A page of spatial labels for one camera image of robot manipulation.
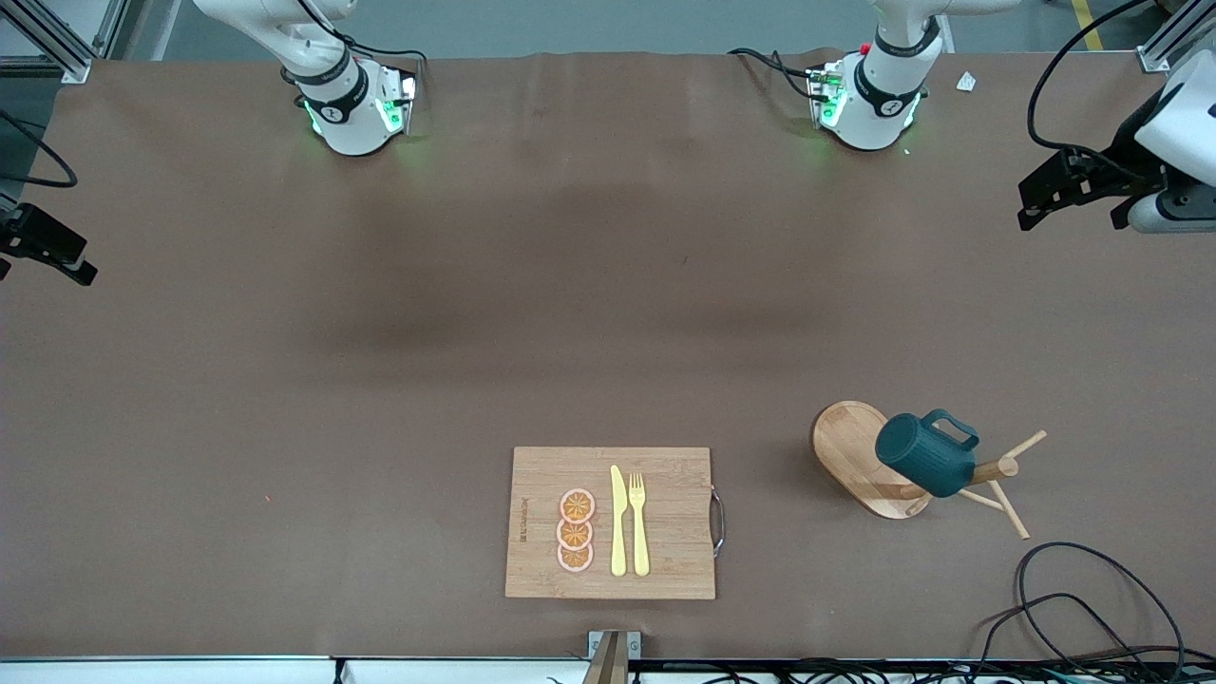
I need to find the dark teal ribbed mug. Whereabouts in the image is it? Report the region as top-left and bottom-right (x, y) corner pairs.
(875, 409), (980, 499)

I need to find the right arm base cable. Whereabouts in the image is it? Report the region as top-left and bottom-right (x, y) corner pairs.
(337, 36), (428, 67)

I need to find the aluminium frame profile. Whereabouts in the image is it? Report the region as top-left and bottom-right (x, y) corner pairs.
(0, 0), (129, 83)
(1138, 14), (1200, 73)

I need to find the black looped floor cable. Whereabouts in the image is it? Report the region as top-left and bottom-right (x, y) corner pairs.
(1016, 541), (1188, 684)
(977, 593), (1155, 684)

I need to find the wooden mug tree stand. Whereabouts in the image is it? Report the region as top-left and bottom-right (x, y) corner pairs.
(812, 400), (1048, 541)

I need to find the black cable bundle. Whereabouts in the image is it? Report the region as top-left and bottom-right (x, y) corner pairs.
(546, 660), (1216, 684)

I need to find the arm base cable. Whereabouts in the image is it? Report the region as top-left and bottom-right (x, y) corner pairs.
(730, 47), (820, 101)
(337, 36), (428, 67)

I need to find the left arm base cable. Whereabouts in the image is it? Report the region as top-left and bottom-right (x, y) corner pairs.
(730, 47), (820, 101)

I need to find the yellow plastic fork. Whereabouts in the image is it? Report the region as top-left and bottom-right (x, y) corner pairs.
(628, 472), (651, 578)

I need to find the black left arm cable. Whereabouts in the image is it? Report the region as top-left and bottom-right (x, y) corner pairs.
(1027, 0), (1165, 186)

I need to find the brown table mat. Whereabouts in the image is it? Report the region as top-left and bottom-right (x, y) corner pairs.
(0, 47), (1216, 661)

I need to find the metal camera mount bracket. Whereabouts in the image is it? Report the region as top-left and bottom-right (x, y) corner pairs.
(581, 630), (642, 684)

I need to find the yellow plastic knife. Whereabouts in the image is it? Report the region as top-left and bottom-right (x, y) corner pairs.
(610, 465), (629, 578)

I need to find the bamboo cutting board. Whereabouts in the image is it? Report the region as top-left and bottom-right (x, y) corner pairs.
(504, 446), (726, 600)

